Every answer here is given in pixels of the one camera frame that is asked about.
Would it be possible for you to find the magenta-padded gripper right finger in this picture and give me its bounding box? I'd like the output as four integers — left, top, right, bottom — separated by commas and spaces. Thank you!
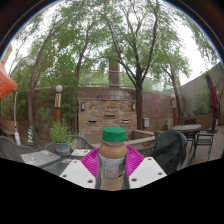
125, 145, 168, 190

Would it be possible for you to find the white booklet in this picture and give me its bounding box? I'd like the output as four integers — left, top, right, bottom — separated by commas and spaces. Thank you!
70, 148, 95, 158

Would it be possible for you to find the dark-trunked tree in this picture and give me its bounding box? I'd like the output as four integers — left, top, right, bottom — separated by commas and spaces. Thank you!
99, 0, 198, 131

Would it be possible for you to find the grey chair holding jacket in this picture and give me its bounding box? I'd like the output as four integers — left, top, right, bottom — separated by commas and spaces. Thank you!
136, 129, 192, 176

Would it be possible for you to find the black jacket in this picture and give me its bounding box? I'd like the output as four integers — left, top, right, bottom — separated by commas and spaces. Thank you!
150, 129, 189, 176

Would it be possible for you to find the orange canopy tent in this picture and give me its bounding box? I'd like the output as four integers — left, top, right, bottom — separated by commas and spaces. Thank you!
0, 61, 21, 146

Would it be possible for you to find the black metal chair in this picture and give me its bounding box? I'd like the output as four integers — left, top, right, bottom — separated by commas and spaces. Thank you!
191, 118, 218, 163

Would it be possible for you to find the leaning tree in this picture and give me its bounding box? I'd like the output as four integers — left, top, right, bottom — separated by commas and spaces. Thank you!
9, 13, 101, 144

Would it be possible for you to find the grey laptop with stickers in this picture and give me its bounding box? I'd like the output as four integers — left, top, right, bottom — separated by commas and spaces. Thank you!
20, 149, 62, 168

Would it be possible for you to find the yellow blue striped bollard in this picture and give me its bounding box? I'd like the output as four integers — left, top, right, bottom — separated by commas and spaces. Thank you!
26, 125, 36, 145

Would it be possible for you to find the brown drink bottle green cap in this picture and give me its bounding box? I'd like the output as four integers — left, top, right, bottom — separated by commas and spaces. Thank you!
95, 126, 130, 192

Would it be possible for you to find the round black patio table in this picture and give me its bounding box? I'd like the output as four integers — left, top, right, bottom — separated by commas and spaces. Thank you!
172, 123, 203, 148

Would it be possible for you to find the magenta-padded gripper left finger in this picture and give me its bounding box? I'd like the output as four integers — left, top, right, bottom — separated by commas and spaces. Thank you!
59, 146, 102, 190

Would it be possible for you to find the closed maroon patio umbrella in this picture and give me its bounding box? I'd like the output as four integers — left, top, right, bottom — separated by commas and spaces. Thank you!
205, 71, 220, 120

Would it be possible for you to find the potted green plant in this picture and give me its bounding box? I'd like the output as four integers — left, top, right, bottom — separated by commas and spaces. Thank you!
49, 119, 73, 157

